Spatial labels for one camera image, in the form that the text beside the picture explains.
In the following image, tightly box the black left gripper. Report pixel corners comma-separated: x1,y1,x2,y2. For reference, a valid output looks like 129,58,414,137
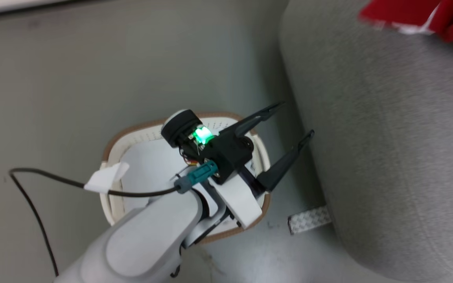
161,102,315,193

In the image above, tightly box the grey fabric sofa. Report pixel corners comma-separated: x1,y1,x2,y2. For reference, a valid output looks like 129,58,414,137
278,0,453,283

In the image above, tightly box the silver textured metal plate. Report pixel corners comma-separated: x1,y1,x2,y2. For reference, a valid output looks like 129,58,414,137
287,205,332,235

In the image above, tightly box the white garment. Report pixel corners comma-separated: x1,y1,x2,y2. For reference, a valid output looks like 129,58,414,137
120,138,211,213

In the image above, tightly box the white perforated laundry basket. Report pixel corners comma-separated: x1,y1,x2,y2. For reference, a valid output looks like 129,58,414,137
100,112,271,245

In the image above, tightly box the teal cable connector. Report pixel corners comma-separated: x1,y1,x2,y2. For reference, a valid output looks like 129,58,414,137
173,160,219,194

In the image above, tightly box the white cable tag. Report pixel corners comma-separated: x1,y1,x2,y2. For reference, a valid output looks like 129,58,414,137
84,162,131,194

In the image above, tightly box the thin black cable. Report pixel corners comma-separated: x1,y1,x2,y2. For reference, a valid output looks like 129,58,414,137
8,168,180,277

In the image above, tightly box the white wall trim strip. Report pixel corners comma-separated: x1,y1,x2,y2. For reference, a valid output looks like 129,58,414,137
0,0,66,17

